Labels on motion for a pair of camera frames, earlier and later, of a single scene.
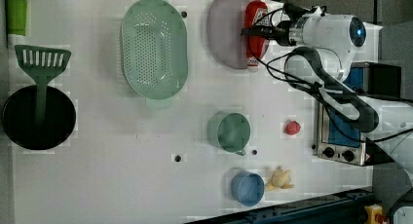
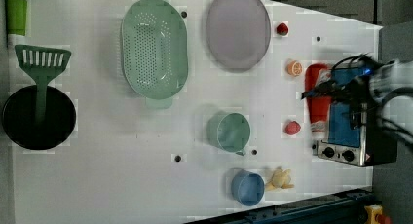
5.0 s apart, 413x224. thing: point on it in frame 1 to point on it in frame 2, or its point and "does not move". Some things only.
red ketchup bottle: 255,46 to 319,109
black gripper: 281,32 to 356,92
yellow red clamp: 375,214 does not move
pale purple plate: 226,27 does not move
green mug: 229,130 does not move
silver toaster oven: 336,141 does not move
